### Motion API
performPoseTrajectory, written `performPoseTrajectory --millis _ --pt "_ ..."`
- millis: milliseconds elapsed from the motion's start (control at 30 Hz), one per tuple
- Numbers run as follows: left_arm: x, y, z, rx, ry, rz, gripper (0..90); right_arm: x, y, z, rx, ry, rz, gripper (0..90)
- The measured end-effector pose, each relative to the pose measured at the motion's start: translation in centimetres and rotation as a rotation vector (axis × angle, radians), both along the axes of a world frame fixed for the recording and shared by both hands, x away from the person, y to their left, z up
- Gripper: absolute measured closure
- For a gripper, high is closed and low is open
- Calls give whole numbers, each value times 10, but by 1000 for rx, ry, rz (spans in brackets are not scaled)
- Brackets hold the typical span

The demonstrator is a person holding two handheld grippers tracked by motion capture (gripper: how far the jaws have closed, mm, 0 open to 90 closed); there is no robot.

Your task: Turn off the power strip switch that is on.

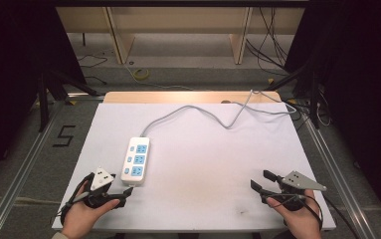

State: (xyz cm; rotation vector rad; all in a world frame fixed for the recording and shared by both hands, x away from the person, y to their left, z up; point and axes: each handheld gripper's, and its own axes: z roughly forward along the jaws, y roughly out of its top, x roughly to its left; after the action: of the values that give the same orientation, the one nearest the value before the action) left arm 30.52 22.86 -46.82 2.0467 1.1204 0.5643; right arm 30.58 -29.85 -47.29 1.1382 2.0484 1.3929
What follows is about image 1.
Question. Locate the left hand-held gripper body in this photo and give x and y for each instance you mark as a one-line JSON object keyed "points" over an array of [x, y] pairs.
{"points": [[101, 181]]}

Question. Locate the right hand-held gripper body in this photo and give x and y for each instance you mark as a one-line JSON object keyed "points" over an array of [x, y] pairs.
{"points": [[294, 187]]}

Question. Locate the person's right hand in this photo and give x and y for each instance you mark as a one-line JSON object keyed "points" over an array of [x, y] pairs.
{"points": [[297, 220]]}

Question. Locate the person's left hand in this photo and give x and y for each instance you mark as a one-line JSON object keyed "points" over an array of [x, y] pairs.
{"points": [[78, 219]]}

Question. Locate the white power strip blue sockets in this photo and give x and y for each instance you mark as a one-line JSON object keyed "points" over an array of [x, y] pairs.
{"points": [[135, 161]]}

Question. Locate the white table mat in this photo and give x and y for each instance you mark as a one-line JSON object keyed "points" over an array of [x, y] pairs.
{"points": [[204, 159]]}

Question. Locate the black metal stand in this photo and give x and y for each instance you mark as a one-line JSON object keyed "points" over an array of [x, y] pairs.
{"points": [[50, 89], [305, 86]]}

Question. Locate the yellow tape roll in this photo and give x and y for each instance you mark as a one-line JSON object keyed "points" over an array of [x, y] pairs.
{"points": [[141, 74]]}

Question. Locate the black curtain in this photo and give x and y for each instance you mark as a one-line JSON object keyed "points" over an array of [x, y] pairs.
{"points": [[9, 83], [360, 83]]}

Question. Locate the aluminium floor rail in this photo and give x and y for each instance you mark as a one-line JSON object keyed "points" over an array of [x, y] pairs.
{"points": [[340, 179], [22, 169]]}

